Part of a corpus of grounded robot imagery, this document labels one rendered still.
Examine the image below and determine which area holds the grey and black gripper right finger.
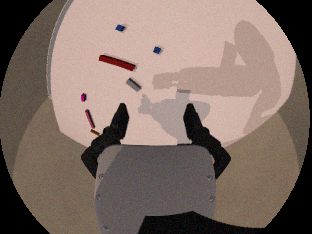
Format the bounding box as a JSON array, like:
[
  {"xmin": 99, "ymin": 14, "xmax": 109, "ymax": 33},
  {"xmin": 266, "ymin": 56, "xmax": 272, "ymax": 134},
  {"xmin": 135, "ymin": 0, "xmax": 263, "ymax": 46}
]
[{"xmin": 183, "ymin": 103, "xmax": 231, "ymax": 180}]

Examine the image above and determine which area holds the pink rod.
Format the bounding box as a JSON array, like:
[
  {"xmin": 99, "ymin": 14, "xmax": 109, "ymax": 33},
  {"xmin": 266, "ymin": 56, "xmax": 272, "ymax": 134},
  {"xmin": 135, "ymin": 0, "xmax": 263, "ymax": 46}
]
[{"xmin": 85, "ymin": 109, "xmax": 95, "ymax": 129}]

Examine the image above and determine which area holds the red rod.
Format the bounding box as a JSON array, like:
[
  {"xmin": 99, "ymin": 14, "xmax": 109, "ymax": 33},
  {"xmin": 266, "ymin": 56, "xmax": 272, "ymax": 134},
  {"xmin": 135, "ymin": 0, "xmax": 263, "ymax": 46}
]
[{"xmin": 99, "ymin": 55, "xmax": 136, "ymax": 71}]

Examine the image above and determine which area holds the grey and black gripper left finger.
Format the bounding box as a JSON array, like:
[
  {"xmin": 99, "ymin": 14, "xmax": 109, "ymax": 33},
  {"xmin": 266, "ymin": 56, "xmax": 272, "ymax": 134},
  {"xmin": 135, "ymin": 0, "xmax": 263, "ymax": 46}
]
[{"xmin": 81, "ymin": 103, "xmax": 129, "ymax": 179}]

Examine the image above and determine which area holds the grey rod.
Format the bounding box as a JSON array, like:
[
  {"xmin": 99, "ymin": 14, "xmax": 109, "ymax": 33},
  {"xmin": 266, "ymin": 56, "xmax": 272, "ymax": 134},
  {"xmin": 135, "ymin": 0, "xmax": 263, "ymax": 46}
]
[{"xmin": 126, "ymin": 78, "xmax": 141, "ymax": 92}]

